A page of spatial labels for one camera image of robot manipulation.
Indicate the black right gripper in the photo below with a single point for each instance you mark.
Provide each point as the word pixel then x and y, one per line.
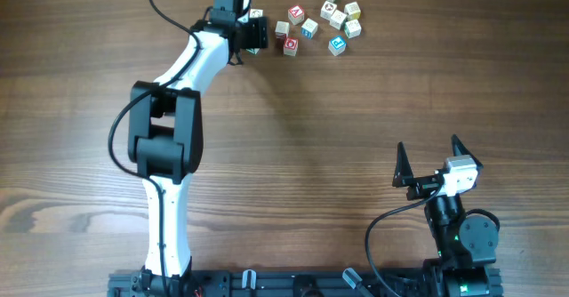
pixel 404 177

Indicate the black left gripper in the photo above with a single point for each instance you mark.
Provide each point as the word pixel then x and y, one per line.
pixel 256 33

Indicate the wooden block red side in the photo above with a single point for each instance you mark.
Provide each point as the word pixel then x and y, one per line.
pixel 282 29

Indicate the blue H wooden block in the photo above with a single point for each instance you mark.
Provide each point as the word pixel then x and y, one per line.
pixel 309 28

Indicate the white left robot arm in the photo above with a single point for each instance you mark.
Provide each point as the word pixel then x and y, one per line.
pixel 166 141

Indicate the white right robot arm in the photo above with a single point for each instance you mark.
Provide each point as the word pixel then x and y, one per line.
pixel 466 240

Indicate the wooden block number 2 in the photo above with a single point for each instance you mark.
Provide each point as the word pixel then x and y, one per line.
pixel 255 13

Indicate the red O letter block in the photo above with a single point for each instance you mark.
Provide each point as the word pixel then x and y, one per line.
pixel 291 46

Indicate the red A letter block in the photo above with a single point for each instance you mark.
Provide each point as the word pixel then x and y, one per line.
pixel 296 14

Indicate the wooden block ladybug picture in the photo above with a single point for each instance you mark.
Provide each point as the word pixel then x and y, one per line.
pixel 328 10

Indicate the light blue P block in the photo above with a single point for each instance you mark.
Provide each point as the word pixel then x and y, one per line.
pixel 337 45

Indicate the wooden block green side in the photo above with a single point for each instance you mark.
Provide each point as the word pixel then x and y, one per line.
pixel 338 19

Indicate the wooden block number 8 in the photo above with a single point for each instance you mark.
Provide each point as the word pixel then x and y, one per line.
pixel 352 28

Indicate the yellow-sided wooden block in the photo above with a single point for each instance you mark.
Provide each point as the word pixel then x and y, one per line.
pixel 352 10

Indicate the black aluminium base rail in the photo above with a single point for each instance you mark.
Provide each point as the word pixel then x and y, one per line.
pixel 222 283

